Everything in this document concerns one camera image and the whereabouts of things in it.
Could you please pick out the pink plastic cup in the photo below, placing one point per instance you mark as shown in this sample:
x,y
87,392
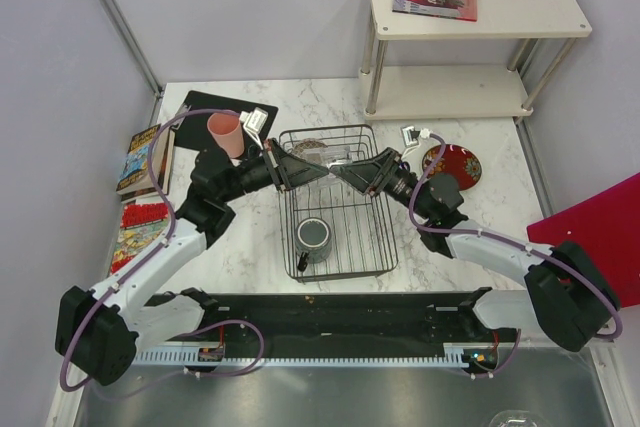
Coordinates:
x,y
227,132

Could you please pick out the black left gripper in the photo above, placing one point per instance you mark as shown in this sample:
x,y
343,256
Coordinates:
x,y
293,170

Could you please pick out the red folder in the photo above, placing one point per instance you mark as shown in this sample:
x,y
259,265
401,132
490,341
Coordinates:
x,y
607,227

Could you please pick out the red floral plate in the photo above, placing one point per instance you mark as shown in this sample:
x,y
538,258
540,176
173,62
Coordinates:
x,y
461,163

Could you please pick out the patterned beige bowl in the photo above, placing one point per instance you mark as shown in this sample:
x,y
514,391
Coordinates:
x,y
305,147

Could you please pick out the black wire dish rack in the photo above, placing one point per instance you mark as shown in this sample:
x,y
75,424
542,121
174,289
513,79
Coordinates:
x,y
363,240

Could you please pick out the grey ceramic mug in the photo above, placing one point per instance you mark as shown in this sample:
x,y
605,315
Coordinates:
x,y
312,241

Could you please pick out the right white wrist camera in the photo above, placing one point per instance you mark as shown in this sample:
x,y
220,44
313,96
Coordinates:
x,y
412,137

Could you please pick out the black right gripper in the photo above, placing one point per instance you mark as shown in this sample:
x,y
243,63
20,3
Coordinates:
x,y
371,175

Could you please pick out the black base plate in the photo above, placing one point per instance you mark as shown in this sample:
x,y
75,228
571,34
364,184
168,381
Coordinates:
x,y
342,326

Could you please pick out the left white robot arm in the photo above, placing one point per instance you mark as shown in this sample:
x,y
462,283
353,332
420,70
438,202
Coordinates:
x,y
100,330

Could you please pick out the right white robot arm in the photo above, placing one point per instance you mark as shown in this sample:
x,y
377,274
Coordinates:
x,y
563,293

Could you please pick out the red cover book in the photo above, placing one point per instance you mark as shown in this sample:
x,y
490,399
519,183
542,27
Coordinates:
x,y
140,225

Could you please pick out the white cable duct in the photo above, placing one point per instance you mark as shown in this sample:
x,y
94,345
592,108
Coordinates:
x,y
181,354

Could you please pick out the colourful paperback book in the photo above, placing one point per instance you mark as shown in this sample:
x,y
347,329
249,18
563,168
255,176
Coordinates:
x,y
135,174

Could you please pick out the black clipboard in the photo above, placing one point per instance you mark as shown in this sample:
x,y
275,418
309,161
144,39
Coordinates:
x,y
192,133

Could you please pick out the white two-tier shelf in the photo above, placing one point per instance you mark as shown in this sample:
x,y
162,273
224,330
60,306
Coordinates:
x,y
418,67

